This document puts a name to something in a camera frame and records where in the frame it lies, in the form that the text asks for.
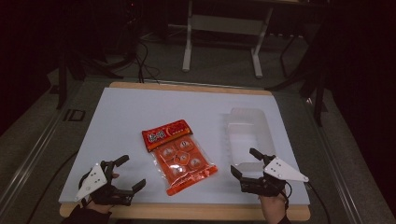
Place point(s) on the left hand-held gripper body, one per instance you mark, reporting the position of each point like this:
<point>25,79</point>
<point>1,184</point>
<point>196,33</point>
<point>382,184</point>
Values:
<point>93,181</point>

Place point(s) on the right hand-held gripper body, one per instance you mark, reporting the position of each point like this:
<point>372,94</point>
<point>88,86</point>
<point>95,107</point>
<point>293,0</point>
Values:
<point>281,170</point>

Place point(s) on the clear plastic container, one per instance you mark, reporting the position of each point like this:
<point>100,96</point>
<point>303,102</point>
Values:
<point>249,137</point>

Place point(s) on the red snack packet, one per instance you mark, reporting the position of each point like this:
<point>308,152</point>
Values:
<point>181,159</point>

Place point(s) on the person's left hand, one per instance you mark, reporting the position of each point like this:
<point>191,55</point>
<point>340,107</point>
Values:
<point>100,207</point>

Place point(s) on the person's right hand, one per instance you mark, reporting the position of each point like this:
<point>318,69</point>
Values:
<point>272,207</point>

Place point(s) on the white table mat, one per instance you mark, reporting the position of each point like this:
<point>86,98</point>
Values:
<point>124,124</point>

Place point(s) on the black metal stand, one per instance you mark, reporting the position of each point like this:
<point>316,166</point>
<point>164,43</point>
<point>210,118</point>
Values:
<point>319,93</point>
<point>62,81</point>

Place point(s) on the aluminium rail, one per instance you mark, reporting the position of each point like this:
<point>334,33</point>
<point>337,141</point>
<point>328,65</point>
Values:
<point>337,174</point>
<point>28,165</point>

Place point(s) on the black rectangular bracket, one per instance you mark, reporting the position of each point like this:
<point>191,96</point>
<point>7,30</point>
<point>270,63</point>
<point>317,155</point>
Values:
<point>74,115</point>

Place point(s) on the white metal table frame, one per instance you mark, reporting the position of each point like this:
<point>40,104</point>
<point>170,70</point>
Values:
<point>224,25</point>

